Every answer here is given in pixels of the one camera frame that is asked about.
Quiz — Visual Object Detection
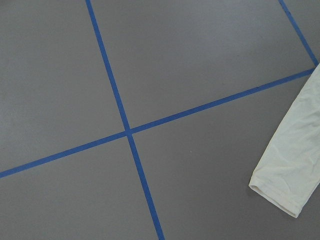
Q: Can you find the cream long-sleeve printed shirt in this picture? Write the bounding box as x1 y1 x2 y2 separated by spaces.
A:
248 67 320 218

